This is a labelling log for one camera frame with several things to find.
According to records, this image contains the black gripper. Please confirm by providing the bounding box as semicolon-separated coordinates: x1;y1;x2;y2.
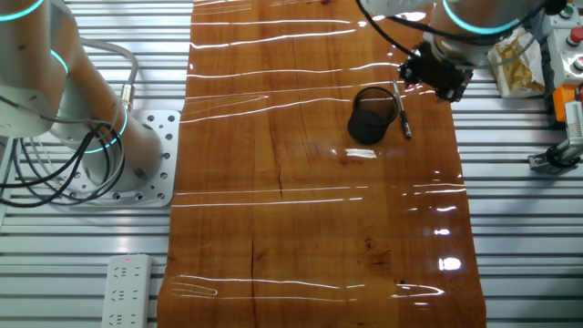
398;41;473;104

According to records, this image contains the black and silver pen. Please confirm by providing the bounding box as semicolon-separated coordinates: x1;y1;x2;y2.
392;79;414;139

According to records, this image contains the black mesh pen holder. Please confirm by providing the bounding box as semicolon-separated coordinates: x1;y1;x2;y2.
347;86;400;146

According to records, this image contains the grey box with red button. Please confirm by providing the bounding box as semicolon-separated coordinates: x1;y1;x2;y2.
546;26;583;58
551;52;583;87

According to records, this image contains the orange box with red button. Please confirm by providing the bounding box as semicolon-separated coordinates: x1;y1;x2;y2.
552;84;583;123

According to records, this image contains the white power strip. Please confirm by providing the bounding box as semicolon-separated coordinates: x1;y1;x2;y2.
100;253;153;328

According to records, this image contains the black camera cable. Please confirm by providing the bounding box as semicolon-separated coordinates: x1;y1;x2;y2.
545;144;570;169

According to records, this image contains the silver depth camera with label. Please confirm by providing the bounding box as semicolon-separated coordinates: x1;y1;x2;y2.
564;100;583;147

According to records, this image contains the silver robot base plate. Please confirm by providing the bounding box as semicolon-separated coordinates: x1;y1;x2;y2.
63;108;182;210

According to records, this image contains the grey cable with metal plug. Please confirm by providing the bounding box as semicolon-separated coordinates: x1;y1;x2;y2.
77;36;140;113

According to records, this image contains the black cable bundle at base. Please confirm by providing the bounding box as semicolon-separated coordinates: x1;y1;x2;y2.
0;122;127;209

